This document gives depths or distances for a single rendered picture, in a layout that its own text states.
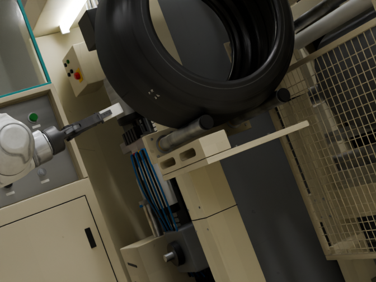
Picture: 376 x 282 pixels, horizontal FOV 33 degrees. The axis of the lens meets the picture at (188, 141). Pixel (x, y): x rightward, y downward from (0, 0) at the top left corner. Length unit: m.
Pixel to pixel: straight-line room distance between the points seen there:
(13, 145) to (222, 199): 0.93
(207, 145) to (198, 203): 0.43
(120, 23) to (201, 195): 0.69
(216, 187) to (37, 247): 0.65
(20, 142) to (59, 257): 0.87
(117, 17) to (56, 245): 0.89
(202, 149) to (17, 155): 0.54
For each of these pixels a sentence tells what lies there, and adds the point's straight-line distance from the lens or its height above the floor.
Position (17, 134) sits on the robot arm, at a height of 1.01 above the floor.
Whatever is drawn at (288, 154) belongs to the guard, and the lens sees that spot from 2.38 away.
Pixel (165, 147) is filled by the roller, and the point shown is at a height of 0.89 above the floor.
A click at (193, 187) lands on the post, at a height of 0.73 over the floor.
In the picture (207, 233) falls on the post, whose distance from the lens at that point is 2.21.
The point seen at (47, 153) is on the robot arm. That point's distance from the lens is 1.73.
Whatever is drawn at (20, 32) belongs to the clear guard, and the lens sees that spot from 2.48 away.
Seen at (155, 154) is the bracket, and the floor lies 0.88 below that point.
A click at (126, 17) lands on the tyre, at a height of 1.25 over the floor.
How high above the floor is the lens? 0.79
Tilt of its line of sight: 3 degrees up
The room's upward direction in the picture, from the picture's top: 21 degrees counter-clockwise
